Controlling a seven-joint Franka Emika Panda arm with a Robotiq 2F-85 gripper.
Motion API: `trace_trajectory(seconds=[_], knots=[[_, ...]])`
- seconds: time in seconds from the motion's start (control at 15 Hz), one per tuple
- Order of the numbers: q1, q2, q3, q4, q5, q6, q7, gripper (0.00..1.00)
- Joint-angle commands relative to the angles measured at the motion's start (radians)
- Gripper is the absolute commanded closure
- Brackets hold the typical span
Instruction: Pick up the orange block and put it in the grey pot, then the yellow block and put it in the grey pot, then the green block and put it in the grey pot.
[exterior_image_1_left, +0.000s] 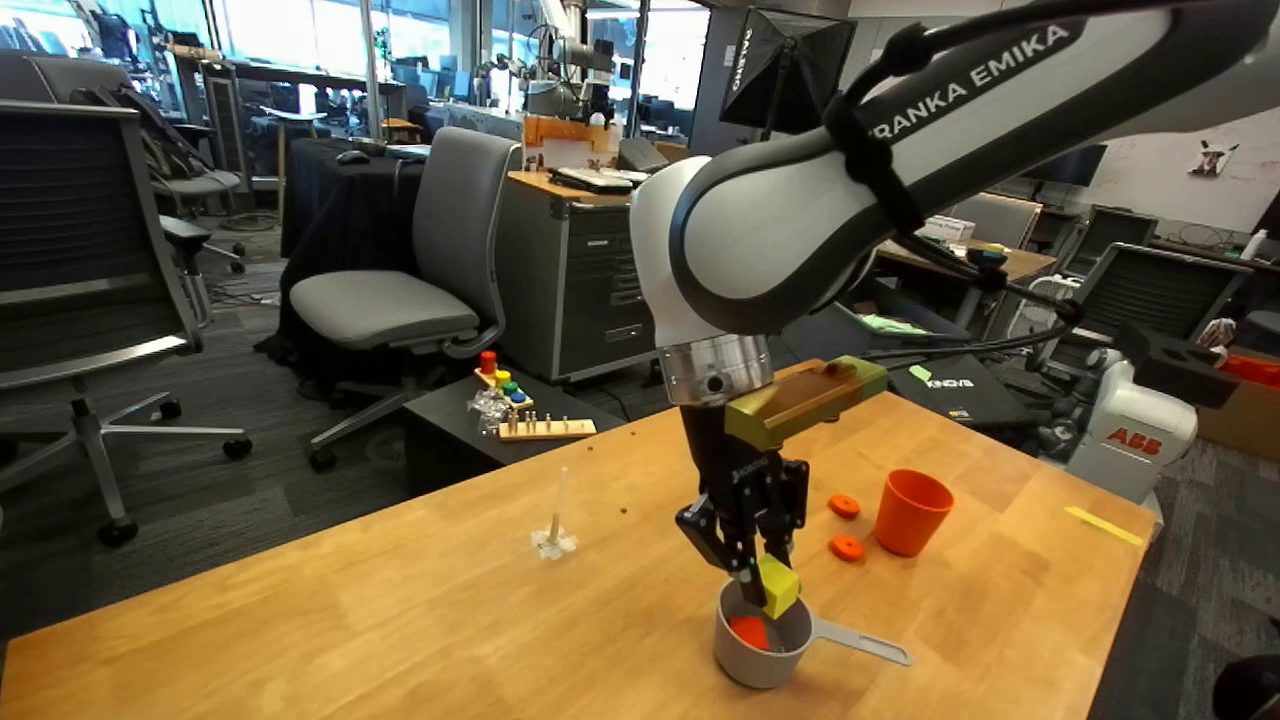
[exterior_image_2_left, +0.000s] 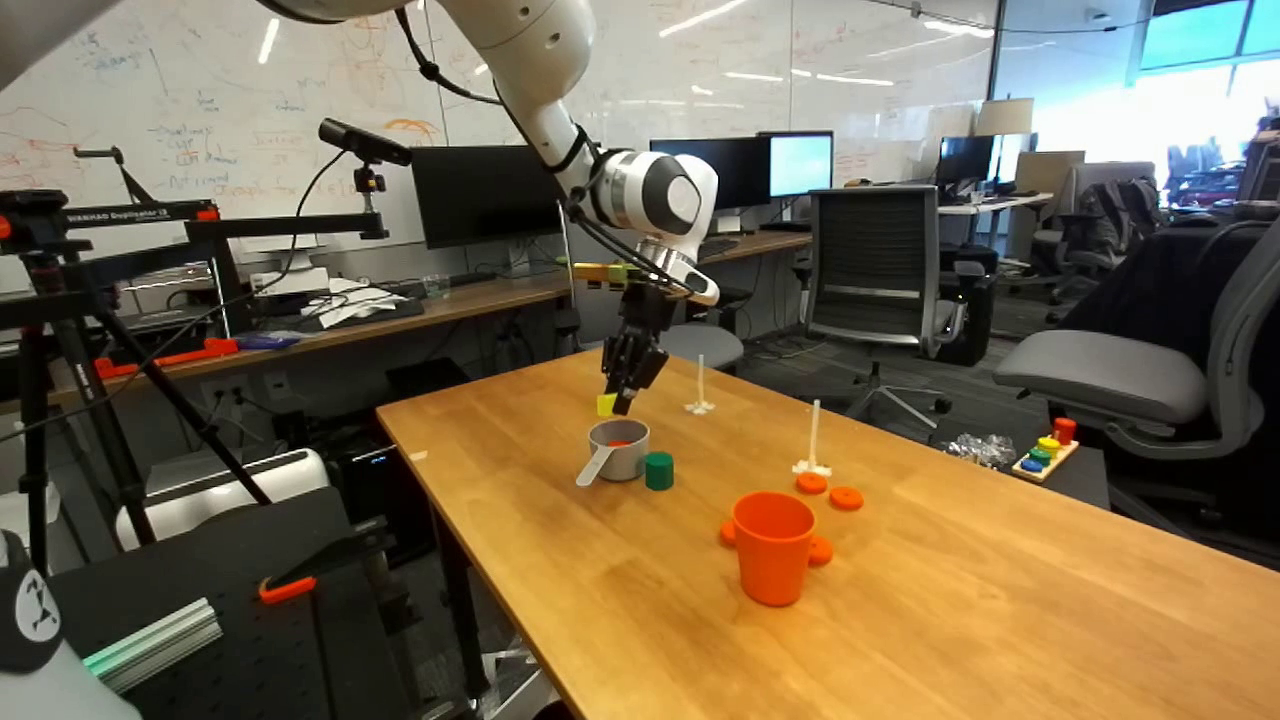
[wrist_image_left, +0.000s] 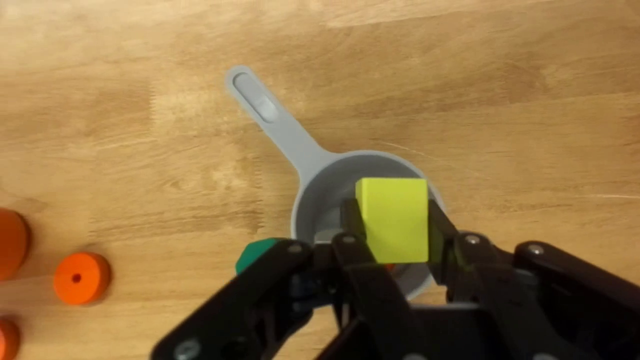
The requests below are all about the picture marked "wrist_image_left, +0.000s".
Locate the yellow cube block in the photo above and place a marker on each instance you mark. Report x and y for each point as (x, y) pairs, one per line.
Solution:
(393, 220)

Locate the orange disc with hole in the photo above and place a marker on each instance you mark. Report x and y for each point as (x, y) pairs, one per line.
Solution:
(7, 341)
(90, 289)

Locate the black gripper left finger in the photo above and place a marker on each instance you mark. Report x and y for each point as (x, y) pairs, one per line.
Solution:
(381, 321)

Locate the green octagonal block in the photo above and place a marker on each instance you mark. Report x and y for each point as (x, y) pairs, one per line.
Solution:
(256, 252)

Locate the orange plastic cup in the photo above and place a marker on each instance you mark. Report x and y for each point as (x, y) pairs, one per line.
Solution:
(13, 243)

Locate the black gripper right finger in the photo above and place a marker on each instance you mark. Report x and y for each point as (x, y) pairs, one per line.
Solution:
(567, 301)

